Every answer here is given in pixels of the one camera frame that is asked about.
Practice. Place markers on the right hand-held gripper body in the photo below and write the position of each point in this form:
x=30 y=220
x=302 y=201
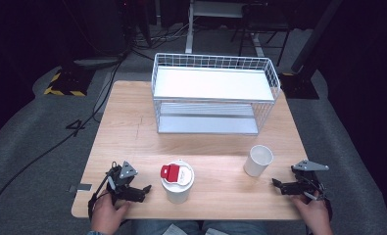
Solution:
x=307 y=184

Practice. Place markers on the black yellow striped base plate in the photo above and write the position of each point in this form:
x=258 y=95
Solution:
x=68 y=83

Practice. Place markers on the grey tape strip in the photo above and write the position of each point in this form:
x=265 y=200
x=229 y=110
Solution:
x=83 y=187

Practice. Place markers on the white paper sheet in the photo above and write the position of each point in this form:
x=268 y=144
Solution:
x=176 y=230
x=215 y=232

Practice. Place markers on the grey round stand base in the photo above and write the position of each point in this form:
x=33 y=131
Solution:
x=98 y=62

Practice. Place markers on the black chair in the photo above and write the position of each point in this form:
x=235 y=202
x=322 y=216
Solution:
x=266 y=21

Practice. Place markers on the black slanted post with base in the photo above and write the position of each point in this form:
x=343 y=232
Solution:
x=300 y=84

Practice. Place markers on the person's legs in jeans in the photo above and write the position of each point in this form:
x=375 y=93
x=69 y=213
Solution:
x=148 y=228

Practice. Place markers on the person's right hand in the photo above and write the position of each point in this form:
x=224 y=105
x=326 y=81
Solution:
x=313 y=212

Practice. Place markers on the white desk frame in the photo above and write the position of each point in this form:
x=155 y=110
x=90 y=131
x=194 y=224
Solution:
x=189 y=32

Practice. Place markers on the person's left hand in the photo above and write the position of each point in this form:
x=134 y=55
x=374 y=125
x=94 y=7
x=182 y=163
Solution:
x=107 y=215

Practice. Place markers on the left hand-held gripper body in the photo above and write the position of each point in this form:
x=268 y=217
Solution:
x=124 y=182

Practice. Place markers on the white cup with red lid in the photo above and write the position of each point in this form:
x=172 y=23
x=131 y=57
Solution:
x=178 y=184

